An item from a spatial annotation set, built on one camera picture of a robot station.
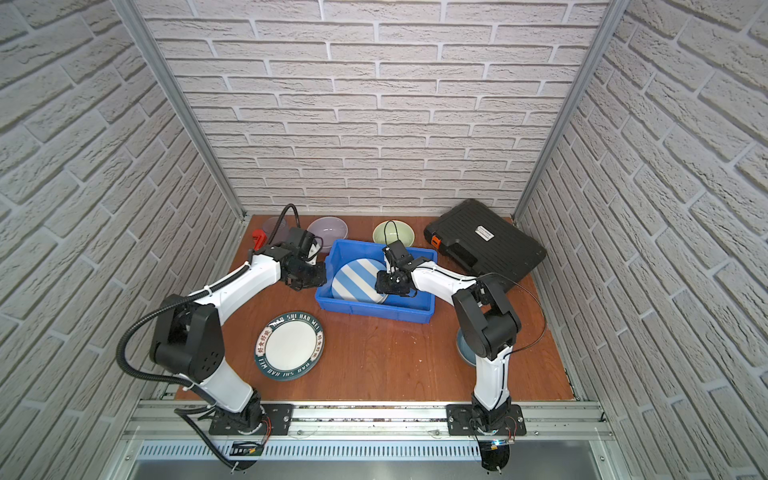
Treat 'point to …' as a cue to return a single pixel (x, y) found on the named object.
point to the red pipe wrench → (259, 237)
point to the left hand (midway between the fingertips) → (327, 276)
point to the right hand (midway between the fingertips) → (380, 284)
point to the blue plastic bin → (417, 309)
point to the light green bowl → (406, 233)
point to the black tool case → (482, 242)
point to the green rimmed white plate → (289, 346)
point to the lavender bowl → (329, 229)
